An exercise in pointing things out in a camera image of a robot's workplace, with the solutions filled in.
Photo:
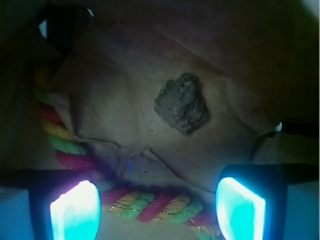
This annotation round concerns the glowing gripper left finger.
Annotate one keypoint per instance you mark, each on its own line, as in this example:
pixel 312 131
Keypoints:
pixel 49 205

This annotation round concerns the brown paper bag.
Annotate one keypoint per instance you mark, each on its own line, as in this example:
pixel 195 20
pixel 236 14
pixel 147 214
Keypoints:
pixel 79 80

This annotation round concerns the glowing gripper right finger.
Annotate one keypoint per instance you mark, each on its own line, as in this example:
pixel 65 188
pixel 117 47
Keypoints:
pixel 269 202

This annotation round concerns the brown rough rock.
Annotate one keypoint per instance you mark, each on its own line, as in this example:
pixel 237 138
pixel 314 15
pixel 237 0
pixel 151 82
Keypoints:
pixel 181 105

